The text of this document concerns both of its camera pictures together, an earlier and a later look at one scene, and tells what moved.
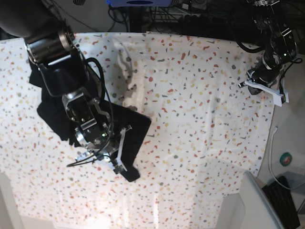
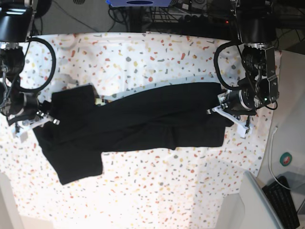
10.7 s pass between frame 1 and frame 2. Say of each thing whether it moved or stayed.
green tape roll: stayed
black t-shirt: moved
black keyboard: stayed
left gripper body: moved
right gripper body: moved
